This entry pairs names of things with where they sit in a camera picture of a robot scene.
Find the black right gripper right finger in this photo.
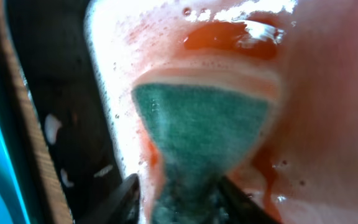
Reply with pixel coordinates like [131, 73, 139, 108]
[218, 176, 280, 224]

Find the green pink sponge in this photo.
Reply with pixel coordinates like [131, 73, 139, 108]
[131, 68, 280, 223]

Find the black tray with red water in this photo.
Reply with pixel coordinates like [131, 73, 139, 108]
[7, 0, 358, 223]

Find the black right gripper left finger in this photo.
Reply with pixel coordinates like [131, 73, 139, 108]
[82, 174, 140, 224]

